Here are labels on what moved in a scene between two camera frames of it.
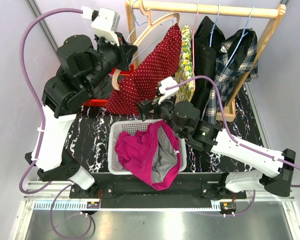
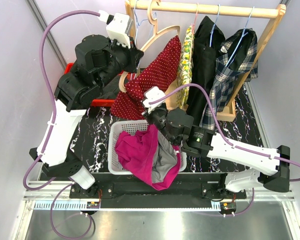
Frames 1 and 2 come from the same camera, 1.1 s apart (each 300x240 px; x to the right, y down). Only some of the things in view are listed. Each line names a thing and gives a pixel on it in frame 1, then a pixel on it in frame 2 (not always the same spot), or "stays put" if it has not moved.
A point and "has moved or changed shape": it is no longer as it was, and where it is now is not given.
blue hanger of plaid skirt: (244, 32) stays put
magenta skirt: (153, 154) stays put
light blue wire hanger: (136, 25) → (144, 20)
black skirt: (208, 38) stays put
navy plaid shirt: (237, 59) stays put
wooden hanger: (151, 25) → (158, 31)
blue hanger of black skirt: (213, 26) stays put
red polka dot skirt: (159, 61) has moved or changed shape
